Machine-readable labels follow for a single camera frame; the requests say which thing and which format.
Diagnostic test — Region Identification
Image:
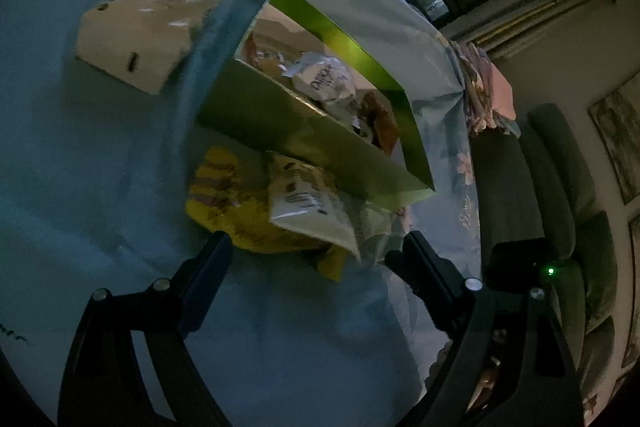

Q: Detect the framed wall picture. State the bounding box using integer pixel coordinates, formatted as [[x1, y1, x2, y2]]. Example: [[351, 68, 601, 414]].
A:
[[587, 72, 640, 205]]

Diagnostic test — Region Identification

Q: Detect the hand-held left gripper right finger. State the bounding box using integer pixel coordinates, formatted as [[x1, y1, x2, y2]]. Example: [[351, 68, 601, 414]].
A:
[[384, 231, 587, 427]]

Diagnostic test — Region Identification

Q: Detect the white round snack packet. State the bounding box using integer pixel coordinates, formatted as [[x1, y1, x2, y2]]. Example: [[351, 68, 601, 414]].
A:
[[291, 52, 358, 118]]

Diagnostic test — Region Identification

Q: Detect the white snack packet brown print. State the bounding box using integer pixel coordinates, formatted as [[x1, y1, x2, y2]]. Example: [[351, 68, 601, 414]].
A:
[[267, 152, 362, 262]]

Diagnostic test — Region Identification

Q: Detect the green sofa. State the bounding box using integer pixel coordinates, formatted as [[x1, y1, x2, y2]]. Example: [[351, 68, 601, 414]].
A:
[[472, 103, 618, 373]]

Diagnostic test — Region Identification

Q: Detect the light blue bed sheet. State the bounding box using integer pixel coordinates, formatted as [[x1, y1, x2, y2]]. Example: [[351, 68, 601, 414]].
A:
[[0, 0, 481, 427]]

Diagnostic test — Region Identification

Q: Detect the white carton box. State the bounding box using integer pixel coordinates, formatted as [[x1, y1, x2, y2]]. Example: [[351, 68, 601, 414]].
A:
[[75, 0, 236, 96]]

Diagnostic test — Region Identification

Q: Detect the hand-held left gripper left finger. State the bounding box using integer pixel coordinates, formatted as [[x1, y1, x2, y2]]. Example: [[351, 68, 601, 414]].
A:
[[57, 231, 234, 427]]

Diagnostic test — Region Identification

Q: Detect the green cardboard box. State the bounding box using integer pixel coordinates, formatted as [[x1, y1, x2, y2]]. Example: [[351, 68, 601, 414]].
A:
[[196, 0, 437, 210]]

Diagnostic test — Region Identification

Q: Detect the orange snack packet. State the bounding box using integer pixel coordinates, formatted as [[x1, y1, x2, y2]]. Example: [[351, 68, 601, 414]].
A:
[[244, 32, 296, 78]]

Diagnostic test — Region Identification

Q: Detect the yellow snack packet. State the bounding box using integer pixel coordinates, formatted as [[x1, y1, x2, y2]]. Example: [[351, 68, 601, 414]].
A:
[[185, 146, 358, 283]]

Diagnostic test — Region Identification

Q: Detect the floral pink cloth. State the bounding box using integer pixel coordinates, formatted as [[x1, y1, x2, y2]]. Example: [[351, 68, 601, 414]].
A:
[[452, 39, 517, 135]]

